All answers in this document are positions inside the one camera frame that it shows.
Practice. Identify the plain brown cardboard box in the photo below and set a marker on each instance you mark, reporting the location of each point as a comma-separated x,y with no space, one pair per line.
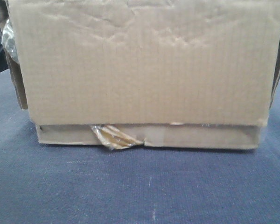
154,73

